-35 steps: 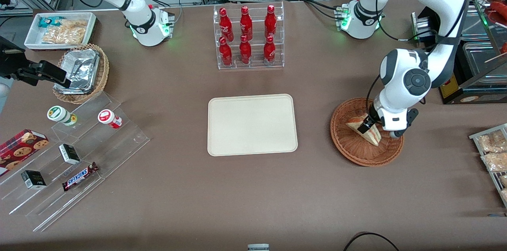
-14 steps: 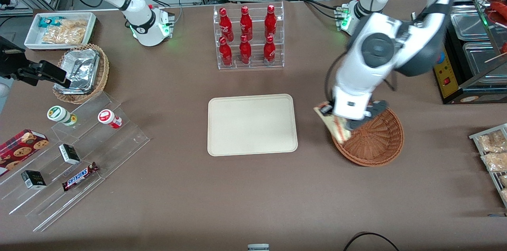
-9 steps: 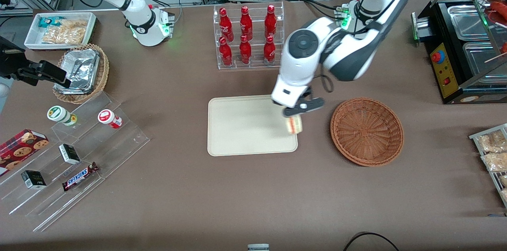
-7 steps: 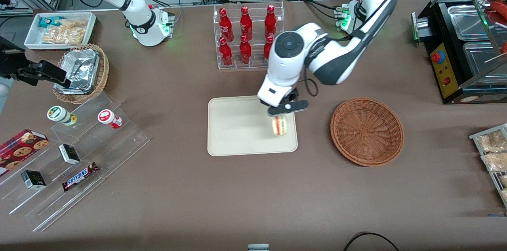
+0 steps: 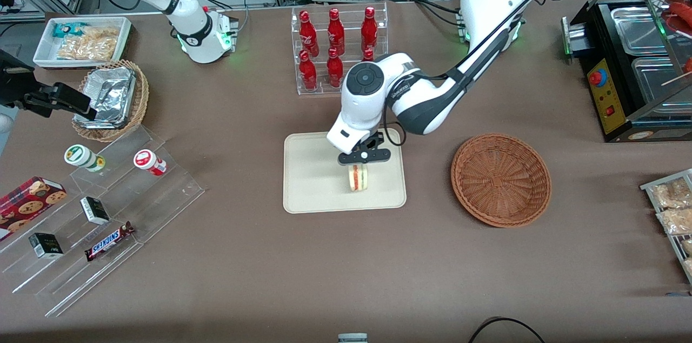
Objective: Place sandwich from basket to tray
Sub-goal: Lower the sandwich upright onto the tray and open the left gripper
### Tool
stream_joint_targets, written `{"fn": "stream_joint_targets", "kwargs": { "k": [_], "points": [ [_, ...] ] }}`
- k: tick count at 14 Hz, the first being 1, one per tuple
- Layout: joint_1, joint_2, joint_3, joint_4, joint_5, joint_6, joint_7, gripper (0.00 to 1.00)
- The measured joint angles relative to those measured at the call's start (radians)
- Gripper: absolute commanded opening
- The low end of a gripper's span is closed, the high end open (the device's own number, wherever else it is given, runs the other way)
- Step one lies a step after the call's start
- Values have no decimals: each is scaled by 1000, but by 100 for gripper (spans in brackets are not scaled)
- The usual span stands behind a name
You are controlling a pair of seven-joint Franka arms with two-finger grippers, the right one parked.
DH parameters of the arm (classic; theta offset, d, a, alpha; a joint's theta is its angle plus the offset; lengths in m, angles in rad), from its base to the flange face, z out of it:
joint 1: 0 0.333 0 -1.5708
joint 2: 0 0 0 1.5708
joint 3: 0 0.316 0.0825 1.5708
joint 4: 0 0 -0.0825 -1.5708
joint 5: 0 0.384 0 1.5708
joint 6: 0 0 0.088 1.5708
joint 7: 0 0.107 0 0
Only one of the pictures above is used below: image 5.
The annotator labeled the black looped cable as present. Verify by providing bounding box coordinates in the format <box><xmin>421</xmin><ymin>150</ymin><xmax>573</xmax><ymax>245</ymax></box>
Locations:
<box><xmin>468</xmin><ymin>316</ymin><xmax>547</xmax><ymax>343</ymax></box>

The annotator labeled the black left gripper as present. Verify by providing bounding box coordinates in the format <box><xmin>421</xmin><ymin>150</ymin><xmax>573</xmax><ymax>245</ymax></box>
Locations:
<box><xmin>338</xmin><ymin>134</ymin><xmax>391</xmax><ymax>166</ymax></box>

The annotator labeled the red sausage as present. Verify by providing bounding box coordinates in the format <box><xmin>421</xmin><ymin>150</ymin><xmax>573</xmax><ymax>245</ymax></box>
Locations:
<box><xmin>668</xmin><ymin>1</ymin><xmax>692</xmax><ymax>28</ymax></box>

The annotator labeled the beige plastic tray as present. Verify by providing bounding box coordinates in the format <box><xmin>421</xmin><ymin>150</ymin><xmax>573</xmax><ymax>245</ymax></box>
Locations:
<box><xmin>283</xmin><ymin>128</ymin><xmax>407</xmax><ymax>214</ymax></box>

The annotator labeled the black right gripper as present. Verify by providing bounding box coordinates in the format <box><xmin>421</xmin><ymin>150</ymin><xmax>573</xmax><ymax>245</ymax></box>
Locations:
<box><xmin>0</xmin><ymin>50</ymin><xmax>98</xmax><ymax>121</ymax></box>

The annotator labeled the triangle sandwich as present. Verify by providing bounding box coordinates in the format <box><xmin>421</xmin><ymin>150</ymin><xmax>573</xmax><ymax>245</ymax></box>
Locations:
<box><xmin>348</xmin><ymin>164</ymin><xmax>370</xmax><ymax>192</ymax></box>

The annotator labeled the grey metal snack rack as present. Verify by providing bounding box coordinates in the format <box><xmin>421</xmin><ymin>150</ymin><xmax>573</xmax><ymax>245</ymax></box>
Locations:
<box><xmin>640</xmin><ymin>169</ymin><xmax>692</xmax><ymax>285</ymax></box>

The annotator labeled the clear acrylic stepped display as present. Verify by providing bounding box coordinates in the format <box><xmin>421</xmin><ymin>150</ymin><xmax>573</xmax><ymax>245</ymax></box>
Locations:
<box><xmin>0</xmin><ymin>126</ymin><xmax>205</xmax><ymax>318</ymax></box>

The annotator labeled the steel food pan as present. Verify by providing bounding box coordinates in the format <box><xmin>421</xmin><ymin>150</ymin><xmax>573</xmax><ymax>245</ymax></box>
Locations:
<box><xmin>631</xmin><ymin>56</ymin><xmax>692</xmax><ymax>105</ymax></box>
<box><xmin>611</xmin><ymin>6</ymin><xmax>671</xmax><ymax>57</ymax></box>

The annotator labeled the snickers chocolate bar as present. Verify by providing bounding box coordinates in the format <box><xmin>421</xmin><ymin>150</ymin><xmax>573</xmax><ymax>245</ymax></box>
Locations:
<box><xmin>85</xmin><ymin>222</ymin><xmax>136</xmax><ymax>262</ymax></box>

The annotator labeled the clear acrylic bottle rack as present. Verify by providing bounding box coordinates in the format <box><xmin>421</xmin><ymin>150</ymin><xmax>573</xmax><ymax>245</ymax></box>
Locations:
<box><xmin>291</xmin><ymin>2</ymin><xmax>389</xmax><ymax>96</ymax></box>

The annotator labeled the small black box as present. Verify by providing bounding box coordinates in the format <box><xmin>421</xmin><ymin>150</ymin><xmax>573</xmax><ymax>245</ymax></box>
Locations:
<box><xmin>29</xmin><ymin>233</ymin><xmax>64</xmax><ymax>260</ymax></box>
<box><xmin>80</xmin><ymin>197</ymin><xmax>111</xmax><ymax>226</ymax></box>

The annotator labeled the red lidded white cup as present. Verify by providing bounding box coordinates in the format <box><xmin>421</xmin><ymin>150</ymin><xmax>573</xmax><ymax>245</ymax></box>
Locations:
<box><xmin>134</xmin><ymin>149</ymin><xmax>168</xmax><ymax>177</ymax></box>

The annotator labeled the round brown wicker basket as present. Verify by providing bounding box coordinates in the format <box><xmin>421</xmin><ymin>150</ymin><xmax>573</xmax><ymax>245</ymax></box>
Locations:
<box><xmin>450</xmin><ymin>133</ymin><xmax>552</xmax><ymax>228</ymax></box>

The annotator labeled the teal snack packet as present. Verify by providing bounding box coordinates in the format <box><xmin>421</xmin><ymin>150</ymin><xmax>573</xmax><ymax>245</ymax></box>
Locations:
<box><xmin>52</xmin><ymin>22</ymin><xmax>88</xmax><ymax>38</ymax></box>

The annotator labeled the green lidded white cup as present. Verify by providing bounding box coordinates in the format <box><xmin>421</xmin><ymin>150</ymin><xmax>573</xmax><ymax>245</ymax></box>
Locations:
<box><xmin>64</xmin><ymin>144</ymin><xmax>107</xmax><ymax>173</ymax></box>

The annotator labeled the aluminium foil container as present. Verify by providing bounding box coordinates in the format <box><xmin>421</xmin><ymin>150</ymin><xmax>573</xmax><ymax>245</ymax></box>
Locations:
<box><xmin>74</xmin><ymin>67</ymin><xmax>136</xmax><ymax>129</ymax></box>

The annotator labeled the oval light wicker basket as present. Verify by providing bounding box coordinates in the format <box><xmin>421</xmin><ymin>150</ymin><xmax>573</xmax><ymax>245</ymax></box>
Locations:
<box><xmin>72</xmin><ymin>60</ymin><xmax>150</xmax><ymax>143</ymax></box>

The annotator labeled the black food warmer machine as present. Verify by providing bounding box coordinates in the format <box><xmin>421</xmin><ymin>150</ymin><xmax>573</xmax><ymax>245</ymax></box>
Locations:
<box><xmin>561</xmin><ymin>0</ymin><xmax>692</xmax><ymax>143</ymax></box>

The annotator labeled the clear bag of chips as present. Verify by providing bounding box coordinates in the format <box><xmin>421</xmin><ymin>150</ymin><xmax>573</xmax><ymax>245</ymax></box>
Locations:
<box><xmin>57</xmin><ymin>28</ymin><xmax>120</xmax><ymax>61</ymax></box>

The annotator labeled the red tartan cookie box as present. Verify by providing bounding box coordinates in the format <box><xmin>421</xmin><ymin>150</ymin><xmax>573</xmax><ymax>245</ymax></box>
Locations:
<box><xmin>0</xmin><ymin>176</ymin><xmax>68</xmax><ymax>241</ymax></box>

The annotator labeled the white rectangular snack bin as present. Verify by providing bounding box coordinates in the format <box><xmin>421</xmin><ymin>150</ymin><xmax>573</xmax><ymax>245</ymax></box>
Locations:
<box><xmin>32</xmin><ymin>17</ymin><xmax>133</xmax><ymax>70</ymax></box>

